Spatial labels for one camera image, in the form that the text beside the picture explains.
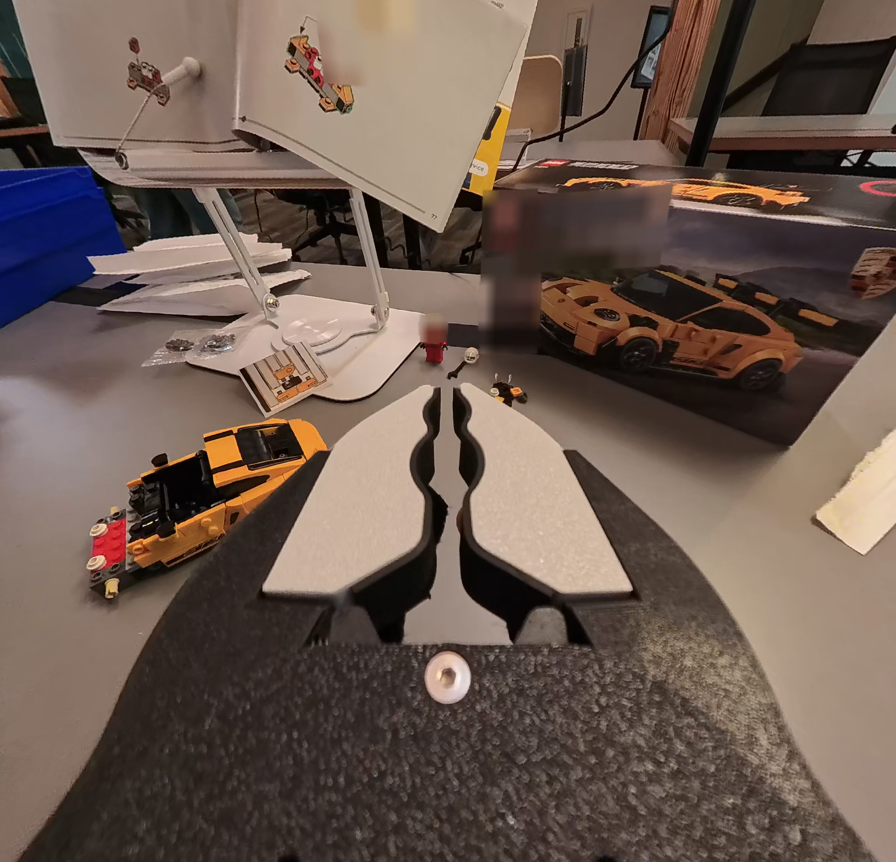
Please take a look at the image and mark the white folding book stand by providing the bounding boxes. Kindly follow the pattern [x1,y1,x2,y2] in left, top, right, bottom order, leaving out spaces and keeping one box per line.
[73,144,428,402]

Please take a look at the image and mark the black power cable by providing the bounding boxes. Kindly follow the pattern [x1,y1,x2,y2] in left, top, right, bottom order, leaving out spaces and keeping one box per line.
[518,57,652,145]

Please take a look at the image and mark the black printed lego box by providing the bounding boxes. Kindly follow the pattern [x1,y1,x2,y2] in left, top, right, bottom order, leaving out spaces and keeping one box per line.
[493,156,896,450]

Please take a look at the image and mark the white office desk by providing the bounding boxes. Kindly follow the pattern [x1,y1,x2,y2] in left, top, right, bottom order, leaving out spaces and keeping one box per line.
[668,113,896,154]

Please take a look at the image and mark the open lego instruction booklet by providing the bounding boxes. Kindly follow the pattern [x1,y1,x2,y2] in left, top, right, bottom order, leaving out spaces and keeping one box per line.
[10,0,547,233]

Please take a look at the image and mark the black wall-mounted tablet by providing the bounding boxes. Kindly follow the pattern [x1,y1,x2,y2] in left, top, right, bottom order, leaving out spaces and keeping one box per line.
[632,4,672,89]

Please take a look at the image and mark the clear bag of black parts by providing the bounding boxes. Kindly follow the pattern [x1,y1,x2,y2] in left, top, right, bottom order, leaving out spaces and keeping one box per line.
[142,330,239,367]

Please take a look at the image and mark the black device on pole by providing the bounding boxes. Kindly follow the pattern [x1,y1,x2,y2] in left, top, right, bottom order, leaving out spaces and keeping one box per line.
[562,7,590,117]

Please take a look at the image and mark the black monitor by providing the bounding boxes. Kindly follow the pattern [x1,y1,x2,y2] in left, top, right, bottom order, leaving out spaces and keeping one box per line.
[762,36,896,117]

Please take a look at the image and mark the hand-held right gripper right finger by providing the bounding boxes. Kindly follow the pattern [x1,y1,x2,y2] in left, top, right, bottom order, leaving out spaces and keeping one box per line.
[451,382,636,645]

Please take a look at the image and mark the black tripod stand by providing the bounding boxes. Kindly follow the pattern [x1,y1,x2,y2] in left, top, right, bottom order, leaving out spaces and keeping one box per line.
[685,0,767,168]

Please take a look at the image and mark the white ball-tipped page holder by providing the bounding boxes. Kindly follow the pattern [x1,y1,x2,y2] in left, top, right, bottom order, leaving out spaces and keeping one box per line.
[115,57,204,170]

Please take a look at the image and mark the yellow and black lego car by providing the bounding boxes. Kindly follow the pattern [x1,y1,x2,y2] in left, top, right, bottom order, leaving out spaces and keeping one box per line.
[87,417,329,600]

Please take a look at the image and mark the white folded paper strip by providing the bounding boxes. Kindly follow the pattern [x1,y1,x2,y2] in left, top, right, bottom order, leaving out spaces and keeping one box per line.
[812,428,896,555]

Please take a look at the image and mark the lego sticker sheet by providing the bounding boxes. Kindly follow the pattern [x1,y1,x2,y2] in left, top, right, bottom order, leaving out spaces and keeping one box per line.
[238,342,329,416]

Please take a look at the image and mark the wooden pillar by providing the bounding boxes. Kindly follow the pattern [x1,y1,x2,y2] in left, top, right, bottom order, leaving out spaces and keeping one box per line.
[638,0,732,142]

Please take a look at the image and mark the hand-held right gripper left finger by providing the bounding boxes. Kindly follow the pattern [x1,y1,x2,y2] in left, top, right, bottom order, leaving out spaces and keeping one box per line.
[261,384,450,645]

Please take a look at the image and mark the blue plastic bin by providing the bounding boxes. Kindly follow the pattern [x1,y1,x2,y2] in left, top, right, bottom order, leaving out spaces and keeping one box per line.
[0,165,127,327]

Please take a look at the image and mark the light wood chair back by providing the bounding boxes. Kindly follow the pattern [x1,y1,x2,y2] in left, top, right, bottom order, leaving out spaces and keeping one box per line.
[518,53,564,135]

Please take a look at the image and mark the yellow box with white label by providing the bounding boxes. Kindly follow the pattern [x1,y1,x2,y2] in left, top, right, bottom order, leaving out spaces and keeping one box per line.
[458,102,512,194]

